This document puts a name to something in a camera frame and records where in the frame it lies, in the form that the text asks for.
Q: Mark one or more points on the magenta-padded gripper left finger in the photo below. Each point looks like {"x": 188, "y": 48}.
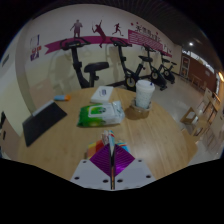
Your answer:
{"x": 88, "y": 173}

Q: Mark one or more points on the group of wooden chairs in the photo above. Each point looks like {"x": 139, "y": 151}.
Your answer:
{"x": 205, "y": 110}

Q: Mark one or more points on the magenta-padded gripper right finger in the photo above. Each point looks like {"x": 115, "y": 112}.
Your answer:
{"x": 138, "y": 173}

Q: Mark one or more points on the green wet wipes pack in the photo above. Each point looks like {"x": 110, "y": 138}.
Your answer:
{"x": 100, "y": 114}

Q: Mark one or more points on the blue and orange tube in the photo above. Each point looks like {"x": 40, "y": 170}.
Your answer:
{"x": 61, "y": 97}

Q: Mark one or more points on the white lidded cup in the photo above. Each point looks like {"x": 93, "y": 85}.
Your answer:
{"x": 144, "y": 95}

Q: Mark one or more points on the brown tape roll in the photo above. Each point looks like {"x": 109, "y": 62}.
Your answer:
{"x": 136, "y": 113}

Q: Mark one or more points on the pale wooden chair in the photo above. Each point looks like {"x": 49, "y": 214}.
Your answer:
{"x": 43, "y": 96}

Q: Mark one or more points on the wall poster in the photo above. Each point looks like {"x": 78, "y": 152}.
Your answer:
{"x": 35, "y": 48}

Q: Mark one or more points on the white tissue pack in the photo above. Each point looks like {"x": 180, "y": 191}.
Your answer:
{"x": 102, "y": 94}

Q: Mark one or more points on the black folio tablet case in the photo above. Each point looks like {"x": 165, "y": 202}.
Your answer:
{"x": 41, "y": 125}

